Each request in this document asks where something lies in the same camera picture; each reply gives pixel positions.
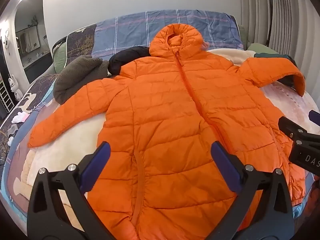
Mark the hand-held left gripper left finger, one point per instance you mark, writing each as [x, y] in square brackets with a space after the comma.
[100, 160]

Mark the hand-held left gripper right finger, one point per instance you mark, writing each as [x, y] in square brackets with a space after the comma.
[223, 162]

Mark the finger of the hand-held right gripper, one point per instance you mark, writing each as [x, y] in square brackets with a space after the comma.
[315, 117]
[290, 126]

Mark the orange hooded puffer jacket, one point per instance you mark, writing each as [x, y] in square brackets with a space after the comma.
[162, 105]

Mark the cream fleece blanket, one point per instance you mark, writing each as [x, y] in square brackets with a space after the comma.
[75, 135]

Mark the dark green garment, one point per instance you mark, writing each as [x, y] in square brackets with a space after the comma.
[265, 55]

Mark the green pillow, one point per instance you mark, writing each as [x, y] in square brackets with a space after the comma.
[260, 48]
[58, 60]

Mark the brown fleece garment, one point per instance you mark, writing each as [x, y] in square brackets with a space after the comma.
[75, 75]

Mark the white and pink socks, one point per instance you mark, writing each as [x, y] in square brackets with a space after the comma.
[21, 117]

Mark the white pleated curtain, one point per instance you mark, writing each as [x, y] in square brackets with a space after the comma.
[295, 17]

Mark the black puffer garment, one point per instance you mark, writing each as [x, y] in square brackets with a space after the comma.
[125, 57]

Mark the white shelf rack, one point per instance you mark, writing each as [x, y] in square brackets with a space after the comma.
[6, 97]

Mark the dark cabinet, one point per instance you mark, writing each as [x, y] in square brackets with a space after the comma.
[37, 65]

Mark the white cat figurine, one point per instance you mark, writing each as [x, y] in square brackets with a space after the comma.
[13, 85]

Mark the pink puffer garment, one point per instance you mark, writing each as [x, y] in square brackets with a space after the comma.
[206, 45]

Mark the dark tree-patterned quilt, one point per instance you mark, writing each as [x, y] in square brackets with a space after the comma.
[80, 40]

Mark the blue plaid pillow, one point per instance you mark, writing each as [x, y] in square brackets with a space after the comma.
[125, 30]

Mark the wall mirror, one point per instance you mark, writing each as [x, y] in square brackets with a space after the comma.
[30, 40]

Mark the white bear wall decoration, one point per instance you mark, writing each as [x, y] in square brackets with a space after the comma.
[5, 42]

